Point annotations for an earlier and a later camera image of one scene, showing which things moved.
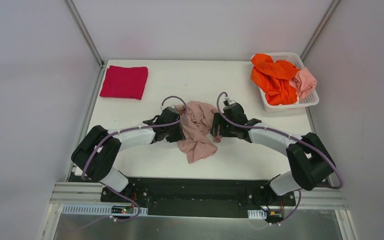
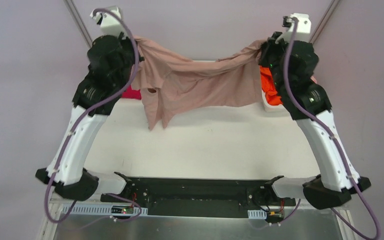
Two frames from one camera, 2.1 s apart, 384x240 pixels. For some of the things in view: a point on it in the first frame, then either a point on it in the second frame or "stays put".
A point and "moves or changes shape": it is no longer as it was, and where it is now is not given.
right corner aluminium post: (332, 6) stays put
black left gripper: (175, 129) to (125, 46)
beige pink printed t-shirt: (180, 107) moves or changes shape
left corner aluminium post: (85, 33) stays put
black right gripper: (218, 125) to (272, 46)
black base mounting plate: (201, 196) stays put
